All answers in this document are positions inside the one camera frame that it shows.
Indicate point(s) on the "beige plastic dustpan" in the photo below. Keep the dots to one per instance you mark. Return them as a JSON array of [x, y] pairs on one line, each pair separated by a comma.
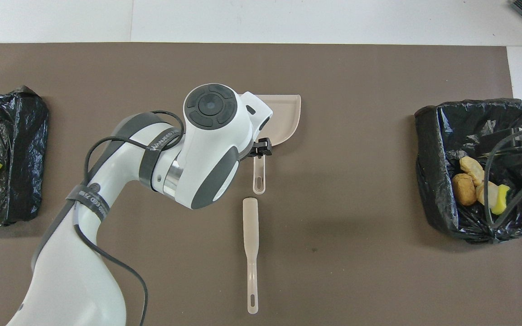
[[283, 117]]

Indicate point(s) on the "brown bread shaped foam piece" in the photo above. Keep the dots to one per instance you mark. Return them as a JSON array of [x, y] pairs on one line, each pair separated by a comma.
[[464, 189]]

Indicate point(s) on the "black bag lined bin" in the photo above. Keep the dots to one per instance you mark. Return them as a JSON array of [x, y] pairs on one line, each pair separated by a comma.
[[16, 136], [469, 122]]

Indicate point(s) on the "pale beige foam chunk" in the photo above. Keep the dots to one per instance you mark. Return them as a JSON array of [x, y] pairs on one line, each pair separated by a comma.
[[480, 194]]

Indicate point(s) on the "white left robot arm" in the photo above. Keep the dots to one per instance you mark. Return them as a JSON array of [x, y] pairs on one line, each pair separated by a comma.
[[206, 149]]

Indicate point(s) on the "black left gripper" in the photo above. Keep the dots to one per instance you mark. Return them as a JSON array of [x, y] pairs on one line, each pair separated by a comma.
[[263, 147]]

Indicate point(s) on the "yellow sponge wedge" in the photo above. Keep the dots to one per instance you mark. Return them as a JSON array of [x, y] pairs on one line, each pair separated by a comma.
[[501, 201]]

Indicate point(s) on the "brown table mat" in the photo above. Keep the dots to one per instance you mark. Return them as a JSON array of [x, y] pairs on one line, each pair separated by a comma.
[[333, 271]]

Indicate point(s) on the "yellowish beige foam chunk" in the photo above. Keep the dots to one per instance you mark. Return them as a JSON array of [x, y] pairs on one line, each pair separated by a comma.
[[471, 168]]

